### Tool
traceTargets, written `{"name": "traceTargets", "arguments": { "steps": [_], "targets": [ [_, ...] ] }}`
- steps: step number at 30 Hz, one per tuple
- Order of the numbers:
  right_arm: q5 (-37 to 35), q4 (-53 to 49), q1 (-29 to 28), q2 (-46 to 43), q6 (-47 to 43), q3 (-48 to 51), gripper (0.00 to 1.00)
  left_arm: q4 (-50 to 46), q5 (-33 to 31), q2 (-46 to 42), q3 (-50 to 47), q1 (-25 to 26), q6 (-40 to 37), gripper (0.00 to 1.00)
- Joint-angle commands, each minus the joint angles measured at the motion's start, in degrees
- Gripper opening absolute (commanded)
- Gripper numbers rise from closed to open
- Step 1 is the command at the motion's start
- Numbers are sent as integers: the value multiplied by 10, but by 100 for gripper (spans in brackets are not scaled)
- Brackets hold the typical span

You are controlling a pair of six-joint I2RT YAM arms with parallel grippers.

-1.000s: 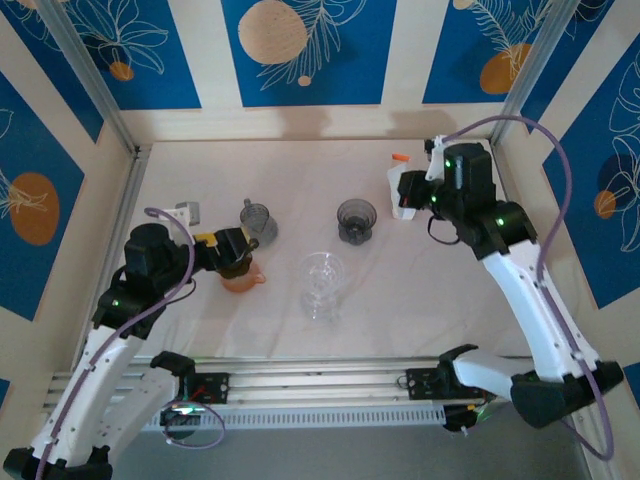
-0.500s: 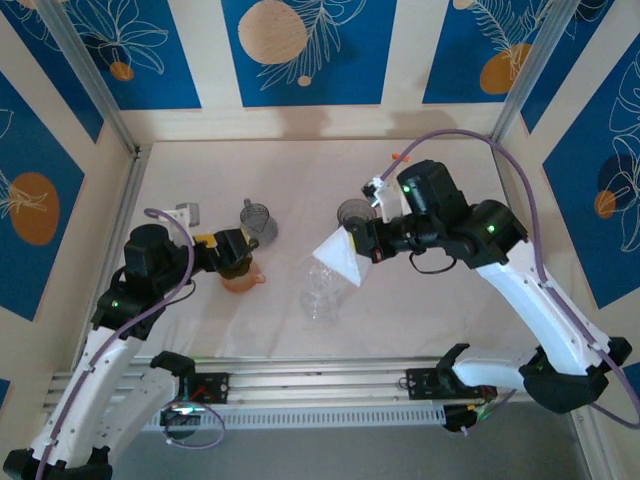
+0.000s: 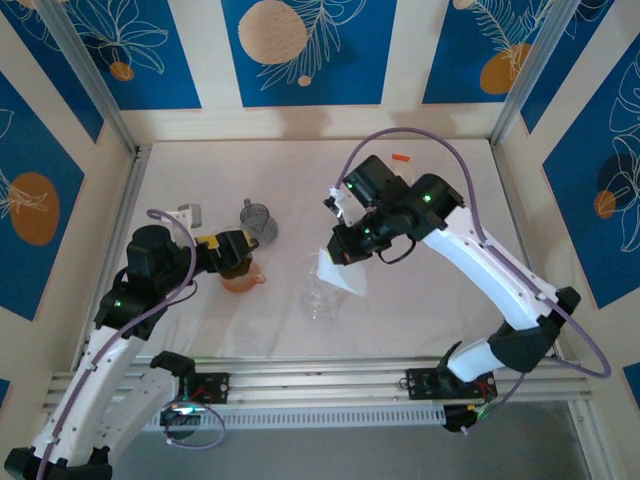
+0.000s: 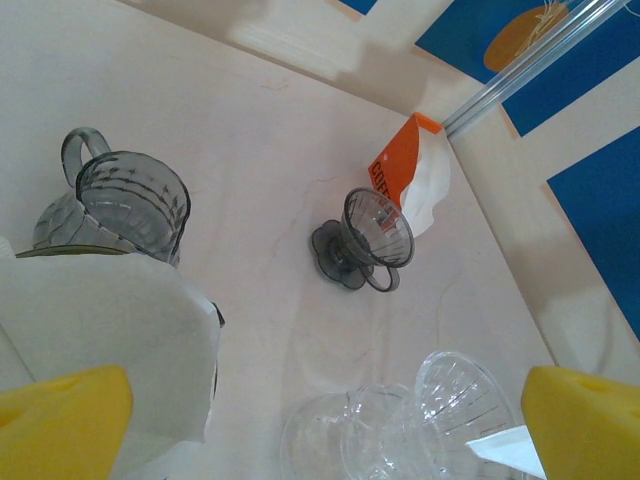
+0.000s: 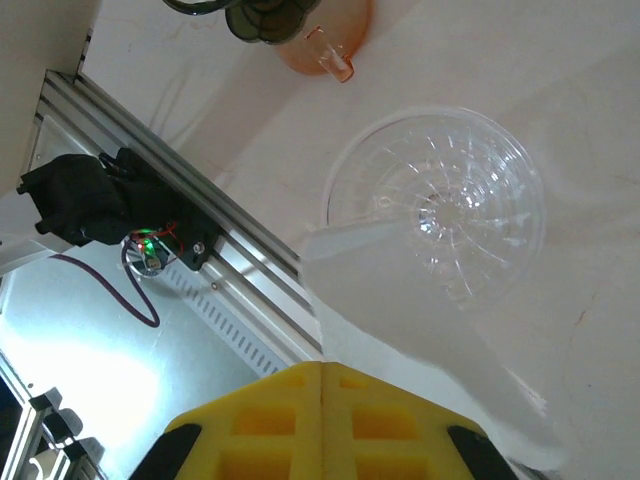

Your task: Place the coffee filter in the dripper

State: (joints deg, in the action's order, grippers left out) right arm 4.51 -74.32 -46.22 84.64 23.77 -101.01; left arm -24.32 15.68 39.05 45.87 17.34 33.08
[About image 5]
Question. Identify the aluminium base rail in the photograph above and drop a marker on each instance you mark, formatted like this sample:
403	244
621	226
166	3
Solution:
240	225

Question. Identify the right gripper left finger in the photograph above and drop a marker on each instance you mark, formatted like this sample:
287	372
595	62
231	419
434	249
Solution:
250	430

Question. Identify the orange translucent server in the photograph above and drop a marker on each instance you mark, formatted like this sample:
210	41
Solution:
350	35

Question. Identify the black floor equipment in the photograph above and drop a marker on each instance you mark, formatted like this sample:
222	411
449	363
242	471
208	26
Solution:
65	430

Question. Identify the dark olive plastic dripper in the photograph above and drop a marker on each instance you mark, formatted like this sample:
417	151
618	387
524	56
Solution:
260	25

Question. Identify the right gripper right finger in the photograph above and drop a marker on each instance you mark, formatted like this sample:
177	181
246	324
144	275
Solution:
400	430

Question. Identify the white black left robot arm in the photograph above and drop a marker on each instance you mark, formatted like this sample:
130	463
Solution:
75	200

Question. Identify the clear glass dripper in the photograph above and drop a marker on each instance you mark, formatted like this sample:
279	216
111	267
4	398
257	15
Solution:
475	165

